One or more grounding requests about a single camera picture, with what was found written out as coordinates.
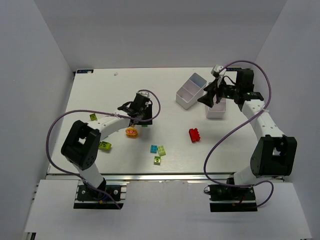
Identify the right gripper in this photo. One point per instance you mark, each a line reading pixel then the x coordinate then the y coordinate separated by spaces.
pixel 215 91

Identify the lime long lego brick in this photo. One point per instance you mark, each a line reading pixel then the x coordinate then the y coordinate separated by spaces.
pixel 105 146

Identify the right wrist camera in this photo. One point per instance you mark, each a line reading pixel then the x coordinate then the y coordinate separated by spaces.
pixel 218 71

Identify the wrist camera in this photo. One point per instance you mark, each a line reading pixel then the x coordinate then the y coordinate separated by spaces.
pixel 218 71
pixel 146 94

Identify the large red lego brick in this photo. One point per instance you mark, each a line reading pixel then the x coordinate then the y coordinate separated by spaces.
pixel 194 135

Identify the blue table label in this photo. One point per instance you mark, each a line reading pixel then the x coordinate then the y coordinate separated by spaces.
pixel 84 71
pixel 233 69

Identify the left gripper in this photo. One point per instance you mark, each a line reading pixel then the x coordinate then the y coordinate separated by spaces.
pixel 136 120

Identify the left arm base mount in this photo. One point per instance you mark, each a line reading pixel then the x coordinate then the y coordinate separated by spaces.
pixel 89 199

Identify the pale green lego brick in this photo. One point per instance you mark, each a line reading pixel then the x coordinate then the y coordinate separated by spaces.
pixel 161 150

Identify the left blue table label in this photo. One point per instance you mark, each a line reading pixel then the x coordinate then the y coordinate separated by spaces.
pixel 84 71

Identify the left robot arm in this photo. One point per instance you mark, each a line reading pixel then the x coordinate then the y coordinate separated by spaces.
pixel 81 145

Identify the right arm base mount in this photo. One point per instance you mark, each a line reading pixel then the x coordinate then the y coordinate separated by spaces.
pixel 226 199

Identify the upright white divided container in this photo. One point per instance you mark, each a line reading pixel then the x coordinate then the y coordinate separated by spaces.
pixel 217 111

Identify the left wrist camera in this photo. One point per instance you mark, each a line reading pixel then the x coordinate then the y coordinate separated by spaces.
pixel 146 94

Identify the tilted white divided container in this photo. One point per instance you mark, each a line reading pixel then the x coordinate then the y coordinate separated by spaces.
pixel 191 91

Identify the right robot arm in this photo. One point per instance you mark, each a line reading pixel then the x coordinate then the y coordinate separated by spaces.
pixel 275 152

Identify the orange printed round lego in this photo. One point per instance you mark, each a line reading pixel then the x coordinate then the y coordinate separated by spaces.
pixel 131 132

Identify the right blue table label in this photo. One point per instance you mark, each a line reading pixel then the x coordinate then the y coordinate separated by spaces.
pixel 233 69

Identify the cyan small lego brick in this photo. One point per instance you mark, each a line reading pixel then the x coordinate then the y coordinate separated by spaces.
pixel 153 149

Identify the lime printed lego brick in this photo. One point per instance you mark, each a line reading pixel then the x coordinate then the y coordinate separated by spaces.
pixel 93 117

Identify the pale green printed lego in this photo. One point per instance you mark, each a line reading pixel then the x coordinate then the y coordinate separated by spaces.
pixel 157 160

